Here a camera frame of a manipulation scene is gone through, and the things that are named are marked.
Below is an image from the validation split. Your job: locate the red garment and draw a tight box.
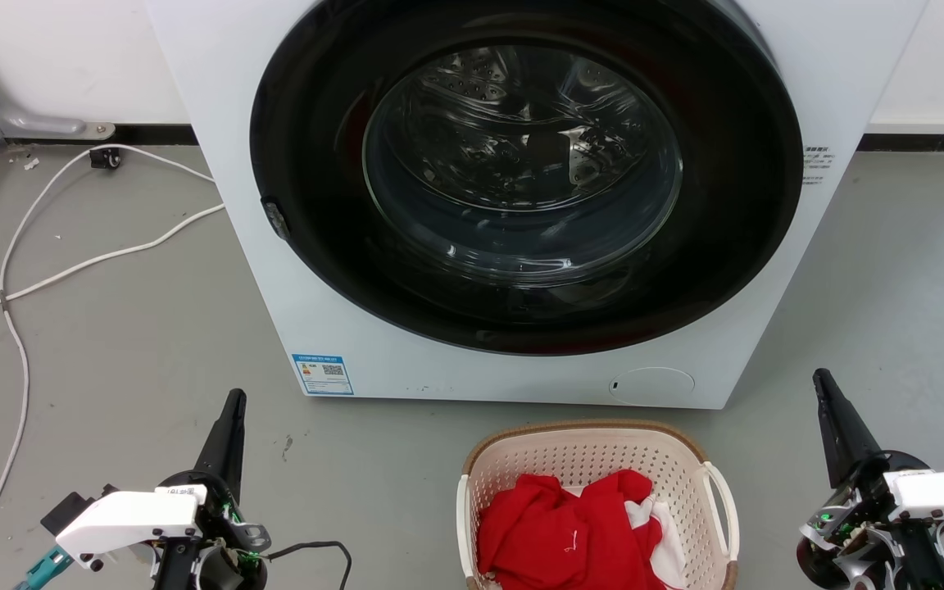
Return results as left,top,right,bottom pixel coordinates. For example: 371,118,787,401
476,469,666,590

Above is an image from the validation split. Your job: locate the steel washer drum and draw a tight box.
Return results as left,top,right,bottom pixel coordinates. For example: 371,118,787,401
363,45,683,284

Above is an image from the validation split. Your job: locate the black round washer door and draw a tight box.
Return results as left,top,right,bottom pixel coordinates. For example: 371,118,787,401
249,0,805,356

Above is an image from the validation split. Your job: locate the white floor cable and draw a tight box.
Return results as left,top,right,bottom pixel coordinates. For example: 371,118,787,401
0,202,227,325

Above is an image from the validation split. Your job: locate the grey wall pipe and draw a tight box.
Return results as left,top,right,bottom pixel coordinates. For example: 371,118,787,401
0,16,117,141

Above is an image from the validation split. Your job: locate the white garment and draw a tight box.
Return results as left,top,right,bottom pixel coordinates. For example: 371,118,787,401
624,490,691,590

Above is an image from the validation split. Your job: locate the round white filter cover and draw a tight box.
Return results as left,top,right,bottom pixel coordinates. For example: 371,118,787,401
608,366,696,406

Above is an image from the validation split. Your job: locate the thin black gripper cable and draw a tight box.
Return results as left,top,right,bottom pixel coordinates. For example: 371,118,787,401
263,539,354,590

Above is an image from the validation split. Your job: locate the beige plastic laundry basket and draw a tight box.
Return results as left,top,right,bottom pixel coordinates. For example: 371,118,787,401
456,420,741,590

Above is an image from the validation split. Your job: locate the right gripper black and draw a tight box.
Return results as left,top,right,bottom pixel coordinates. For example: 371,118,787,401
796,369,929,590

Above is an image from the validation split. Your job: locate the white front-load washing machine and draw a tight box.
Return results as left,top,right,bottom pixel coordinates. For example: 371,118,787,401
144,0,929,409

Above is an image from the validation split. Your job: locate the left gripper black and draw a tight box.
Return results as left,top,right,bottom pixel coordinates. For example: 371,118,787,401
157,389,272,590

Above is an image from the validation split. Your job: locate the blue energy label sticker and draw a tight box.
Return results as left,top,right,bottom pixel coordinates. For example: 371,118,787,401
292,354,355,397

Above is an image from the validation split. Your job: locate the teal cable connector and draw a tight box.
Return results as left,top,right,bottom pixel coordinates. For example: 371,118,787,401
13,545,76,590

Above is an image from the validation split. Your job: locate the small text warning label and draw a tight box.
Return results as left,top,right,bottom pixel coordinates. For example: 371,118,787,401
801,147,836,186

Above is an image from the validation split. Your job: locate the long white looping cable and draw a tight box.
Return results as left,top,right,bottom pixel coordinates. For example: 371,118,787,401
0,143,219,587

